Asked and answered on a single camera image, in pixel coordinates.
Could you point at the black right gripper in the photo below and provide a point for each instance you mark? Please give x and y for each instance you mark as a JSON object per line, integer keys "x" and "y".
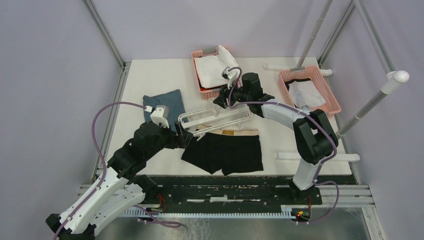
{"x": 221, "y": 100}

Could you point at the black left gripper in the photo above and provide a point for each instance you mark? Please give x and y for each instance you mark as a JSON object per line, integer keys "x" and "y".
{"x": 180, "y": 140}

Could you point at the white clip hanger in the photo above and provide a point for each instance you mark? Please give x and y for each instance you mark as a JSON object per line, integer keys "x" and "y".
{"x": 206, "y": 120}

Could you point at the pink basket with white cloth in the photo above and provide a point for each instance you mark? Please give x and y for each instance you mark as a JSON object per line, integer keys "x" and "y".
{"x": 206, "y": 93}

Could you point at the black underwear beige waistband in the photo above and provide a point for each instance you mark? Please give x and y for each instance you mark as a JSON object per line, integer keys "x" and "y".
{"x": 232, "y": 152}

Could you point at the pink basket with underwear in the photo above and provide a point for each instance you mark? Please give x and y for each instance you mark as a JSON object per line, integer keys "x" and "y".
{"x": 331, "y": 107}

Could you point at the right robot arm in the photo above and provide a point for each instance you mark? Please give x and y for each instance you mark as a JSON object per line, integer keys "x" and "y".
{"x": 315, "y": 139}

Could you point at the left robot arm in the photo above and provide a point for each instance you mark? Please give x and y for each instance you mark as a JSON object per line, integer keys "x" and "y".
{"x": 119, "y": 187}

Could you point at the light grey underwear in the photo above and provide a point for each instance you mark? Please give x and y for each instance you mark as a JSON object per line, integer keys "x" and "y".
{"x": 304, "y": 94}

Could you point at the white crumpled cloth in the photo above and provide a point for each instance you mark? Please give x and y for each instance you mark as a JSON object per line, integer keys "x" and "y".
{"x": 209, "y": 68}

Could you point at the folded blue-grey cloth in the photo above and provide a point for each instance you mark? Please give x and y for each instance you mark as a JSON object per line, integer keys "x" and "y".
{"x": 173, "y": 100}

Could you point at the metal drying rack stand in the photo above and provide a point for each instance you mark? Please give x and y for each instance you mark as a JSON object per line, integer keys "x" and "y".
{"x": 395, "y": 78}

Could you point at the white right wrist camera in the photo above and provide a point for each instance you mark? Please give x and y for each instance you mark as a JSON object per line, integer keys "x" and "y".
{"x": 231, "y": 74}

